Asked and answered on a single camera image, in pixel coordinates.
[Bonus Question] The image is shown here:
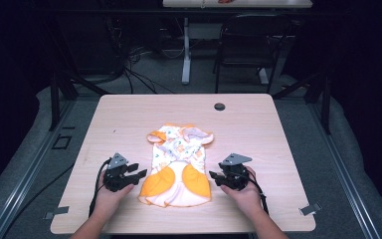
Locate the black chair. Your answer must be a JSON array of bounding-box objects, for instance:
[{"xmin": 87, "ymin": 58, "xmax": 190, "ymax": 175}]
[{"xmin": 212, "ymin": 13, "xmax": 294, "ymax": 95}]

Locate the bundle of floor cables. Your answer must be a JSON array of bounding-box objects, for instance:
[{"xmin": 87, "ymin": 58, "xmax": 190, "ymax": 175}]
[{"xmin": 103, "ymin": 14, "xmax": 187, "ymax": 96}]

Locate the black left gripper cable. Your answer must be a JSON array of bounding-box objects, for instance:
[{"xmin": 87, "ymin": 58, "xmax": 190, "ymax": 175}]
[{"xmin": 88, "ymin": 157, "xmax": 112, "ymax": 219}]

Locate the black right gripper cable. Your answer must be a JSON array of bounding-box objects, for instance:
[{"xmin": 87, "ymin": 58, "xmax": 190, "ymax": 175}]
[{"xmin": 244, "ymin": 168, "xmax": 271, "ymax": 216}]

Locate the thin black floor cable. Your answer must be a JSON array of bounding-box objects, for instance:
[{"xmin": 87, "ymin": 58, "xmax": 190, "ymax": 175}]
[{"xmin": 11, "ymin": 161, "xmax": 77, "ymax": 220}]

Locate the person's left hand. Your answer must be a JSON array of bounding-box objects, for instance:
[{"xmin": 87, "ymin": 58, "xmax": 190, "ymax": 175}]
[{"xmin": 94, "ymin": 171, "xmax": 135, "ymax": 217}]

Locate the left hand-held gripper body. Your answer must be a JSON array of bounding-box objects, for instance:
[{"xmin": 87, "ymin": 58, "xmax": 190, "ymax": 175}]
[{"xmin": 102, "ymin": 152, "xmax": 137, "ymax": 193}]

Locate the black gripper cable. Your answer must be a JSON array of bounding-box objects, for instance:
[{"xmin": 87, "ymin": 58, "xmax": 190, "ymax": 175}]
[
  {"xmin": 88, "ymin": 157, "xmax": 112, "ymax": 219},
  {"xmin": 244, "ymin": 168, "xmax": 271, "ymax": 216}
]

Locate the aluminium floor rail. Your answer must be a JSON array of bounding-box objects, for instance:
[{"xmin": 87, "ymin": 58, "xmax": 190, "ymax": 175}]
[
  {"xmin": 0, "ymin": 99, "xmax": 78, "ymax": 239},
  {"xmin": 306, "ymin": 99, "xmax": 382, "ymax": 239}
]

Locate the grey tape strip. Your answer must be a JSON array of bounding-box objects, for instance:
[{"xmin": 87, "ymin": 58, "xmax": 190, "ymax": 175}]
[
  {"xmin": 298, "ymin": 201, "xmax": 323, "ymax": 217},
  {"xmin": 44, "ymin": 205, "xmax": 71, "ymax": 221}
]

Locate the person's right hand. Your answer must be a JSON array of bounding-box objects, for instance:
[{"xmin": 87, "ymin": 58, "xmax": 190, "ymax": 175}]
[{"xmin": 220, "ymin": 165, "xmax": 266, "ymax": 221}]

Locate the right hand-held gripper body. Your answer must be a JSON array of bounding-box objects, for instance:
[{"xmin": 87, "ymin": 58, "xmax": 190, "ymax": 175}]
[{"xmin": 219, "ymin": 152, "xmax": 254, "ymax": 192}]

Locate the white table leg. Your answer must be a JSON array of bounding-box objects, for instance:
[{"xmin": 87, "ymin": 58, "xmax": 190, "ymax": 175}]
[{"xmin": 181, "ymin": 16, "xmax": 194, "ymax": 86}]

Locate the black metal stand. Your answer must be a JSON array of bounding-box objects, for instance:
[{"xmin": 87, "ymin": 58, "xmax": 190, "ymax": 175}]
[
  {"xmin": 271, "ymin": 68, "xmax": 333, "ymax": 136},
  {"xmin": 46, "ymin": 19, "xmax": 111, "ymax": 132}
]

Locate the orange and white baby romper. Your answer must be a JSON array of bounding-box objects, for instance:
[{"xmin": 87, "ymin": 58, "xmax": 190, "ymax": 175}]
[{"xmin": 137, "ymin": 122, "xmax": 215, "ymax": 209}]

